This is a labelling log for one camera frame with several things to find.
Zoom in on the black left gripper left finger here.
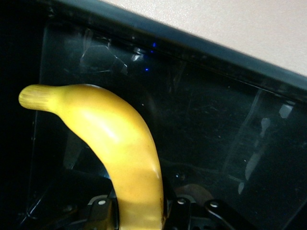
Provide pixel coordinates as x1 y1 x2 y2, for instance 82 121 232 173
57 189 122 230

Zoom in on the yellow banana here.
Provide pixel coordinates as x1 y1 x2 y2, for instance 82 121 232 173
18 83 165 230

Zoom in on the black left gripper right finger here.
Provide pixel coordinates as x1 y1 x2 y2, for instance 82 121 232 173
163 182 250 230

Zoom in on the black plastic box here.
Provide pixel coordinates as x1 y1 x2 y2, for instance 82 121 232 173
0 0 307 230

